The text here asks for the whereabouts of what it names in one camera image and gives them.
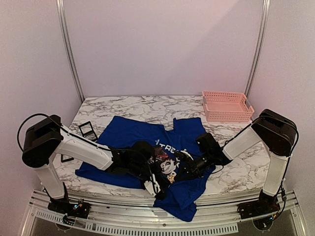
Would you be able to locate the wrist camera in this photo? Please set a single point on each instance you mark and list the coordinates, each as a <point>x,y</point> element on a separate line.
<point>183,156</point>
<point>152,186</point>

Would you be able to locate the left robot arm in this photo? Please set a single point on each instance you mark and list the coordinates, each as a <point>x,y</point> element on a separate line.
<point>50,137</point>

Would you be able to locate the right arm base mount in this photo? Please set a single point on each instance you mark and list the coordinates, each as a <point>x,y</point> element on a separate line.
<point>264,205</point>

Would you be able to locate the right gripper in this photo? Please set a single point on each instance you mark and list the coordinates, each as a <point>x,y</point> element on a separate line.
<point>188,166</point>

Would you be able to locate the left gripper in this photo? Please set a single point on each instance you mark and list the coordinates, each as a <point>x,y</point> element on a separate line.
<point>162,180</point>

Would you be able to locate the pink plastic basket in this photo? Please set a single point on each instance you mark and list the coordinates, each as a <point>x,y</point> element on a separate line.
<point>226,106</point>

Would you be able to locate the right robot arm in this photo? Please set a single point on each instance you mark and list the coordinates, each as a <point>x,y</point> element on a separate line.
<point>269,140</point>

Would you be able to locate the aluminium front rail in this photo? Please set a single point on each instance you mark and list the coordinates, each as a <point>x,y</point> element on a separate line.
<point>110,215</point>

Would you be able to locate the aluminium frame post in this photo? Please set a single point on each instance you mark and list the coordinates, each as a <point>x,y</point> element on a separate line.
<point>259,46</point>
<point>68,49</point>

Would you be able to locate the left aluminium frame post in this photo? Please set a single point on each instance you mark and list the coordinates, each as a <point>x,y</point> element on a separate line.
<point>68,49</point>

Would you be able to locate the black display box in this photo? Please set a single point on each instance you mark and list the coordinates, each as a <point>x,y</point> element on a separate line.
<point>87,129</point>
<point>66,159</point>

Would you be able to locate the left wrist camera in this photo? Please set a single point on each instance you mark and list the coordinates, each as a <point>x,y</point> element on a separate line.
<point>152,186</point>

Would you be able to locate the right aluminium frame post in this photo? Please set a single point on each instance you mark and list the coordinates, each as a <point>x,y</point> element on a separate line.
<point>259,46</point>

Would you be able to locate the sparkly flower brooch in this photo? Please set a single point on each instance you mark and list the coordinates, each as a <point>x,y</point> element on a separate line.
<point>171,177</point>

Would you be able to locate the far black display box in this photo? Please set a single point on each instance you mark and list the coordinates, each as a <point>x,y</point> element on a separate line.
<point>87,129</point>

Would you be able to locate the blue printed t-shirt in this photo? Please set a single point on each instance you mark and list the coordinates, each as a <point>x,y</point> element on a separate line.
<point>180,195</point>

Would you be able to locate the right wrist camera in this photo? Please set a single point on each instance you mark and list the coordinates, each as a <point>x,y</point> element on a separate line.
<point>183,156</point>

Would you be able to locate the silver brooch in far box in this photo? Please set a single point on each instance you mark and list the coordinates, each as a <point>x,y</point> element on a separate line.
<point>90,137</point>

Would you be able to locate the near black display box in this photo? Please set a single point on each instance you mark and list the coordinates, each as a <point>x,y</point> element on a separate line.
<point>66,159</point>

